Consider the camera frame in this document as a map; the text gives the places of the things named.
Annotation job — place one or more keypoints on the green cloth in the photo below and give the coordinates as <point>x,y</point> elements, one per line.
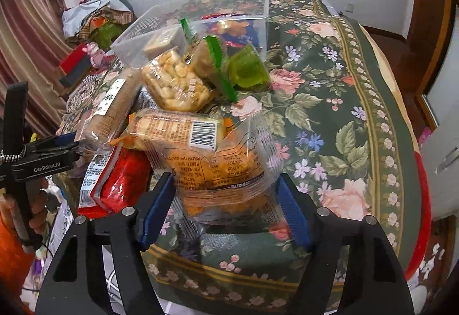
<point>107,35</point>

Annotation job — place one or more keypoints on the red box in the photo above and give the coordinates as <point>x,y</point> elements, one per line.
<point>73,59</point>

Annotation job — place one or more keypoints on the wooden door frame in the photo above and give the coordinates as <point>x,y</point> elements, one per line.
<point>430,32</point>

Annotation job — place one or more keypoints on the red snack packet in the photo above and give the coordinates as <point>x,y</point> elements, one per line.
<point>122,186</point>

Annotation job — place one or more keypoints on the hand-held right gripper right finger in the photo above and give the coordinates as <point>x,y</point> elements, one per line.
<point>292,213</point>

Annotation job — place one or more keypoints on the clear orange print snack packet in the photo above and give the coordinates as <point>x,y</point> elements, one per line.
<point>222,171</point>

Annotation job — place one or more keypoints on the green jelly cup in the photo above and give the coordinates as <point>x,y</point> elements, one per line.
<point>247,75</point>

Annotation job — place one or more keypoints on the red floral cloth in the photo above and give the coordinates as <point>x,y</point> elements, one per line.
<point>421,211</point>

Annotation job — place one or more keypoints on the green edged snack packet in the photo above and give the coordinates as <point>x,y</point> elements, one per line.
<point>202,62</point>

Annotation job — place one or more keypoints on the green floral blanket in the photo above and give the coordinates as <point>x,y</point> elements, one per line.
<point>322,103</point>

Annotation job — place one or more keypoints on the striped pink curtain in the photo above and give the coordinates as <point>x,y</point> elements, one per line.
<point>25,32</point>

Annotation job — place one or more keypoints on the person's left forearm orange sleeve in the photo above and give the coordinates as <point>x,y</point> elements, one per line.
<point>12,257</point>

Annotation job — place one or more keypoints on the pink bag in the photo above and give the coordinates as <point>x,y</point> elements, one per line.
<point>424,135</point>

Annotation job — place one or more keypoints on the white door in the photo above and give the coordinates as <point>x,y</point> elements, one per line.
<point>444,186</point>

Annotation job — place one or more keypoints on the white wall socket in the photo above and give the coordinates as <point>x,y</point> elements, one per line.
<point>350,7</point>

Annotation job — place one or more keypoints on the pink plush toy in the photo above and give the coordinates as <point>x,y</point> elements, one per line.
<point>97,55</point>

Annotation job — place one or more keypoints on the clear peanut crisp packet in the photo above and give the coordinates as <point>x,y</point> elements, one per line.
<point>172,82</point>

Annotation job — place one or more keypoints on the person's left hand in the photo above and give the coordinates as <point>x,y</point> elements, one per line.
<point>38,207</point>

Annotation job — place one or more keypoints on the clear plastic container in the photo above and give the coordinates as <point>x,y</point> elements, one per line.
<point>143,26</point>

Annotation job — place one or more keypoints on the orange snack packet with barcode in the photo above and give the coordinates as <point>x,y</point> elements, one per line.
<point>161,128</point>

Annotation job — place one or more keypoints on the dark blue box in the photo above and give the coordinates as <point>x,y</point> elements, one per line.
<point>79,75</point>

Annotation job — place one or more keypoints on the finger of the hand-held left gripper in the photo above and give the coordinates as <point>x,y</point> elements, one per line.
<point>62,139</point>
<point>70,151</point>

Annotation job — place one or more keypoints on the beige snack packet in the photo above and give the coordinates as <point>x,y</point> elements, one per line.
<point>161,42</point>

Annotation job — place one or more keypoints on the blue cartoon snack packet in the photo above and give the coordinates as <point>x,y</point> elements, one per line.
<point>233,32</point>

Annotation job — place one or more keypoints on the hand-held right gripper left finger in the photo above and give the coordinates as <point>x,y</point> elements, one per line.
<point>157,209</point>

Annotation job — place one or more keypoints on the brown cracker packet white label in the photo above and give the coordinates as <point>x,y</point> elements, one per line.
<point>114,103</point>

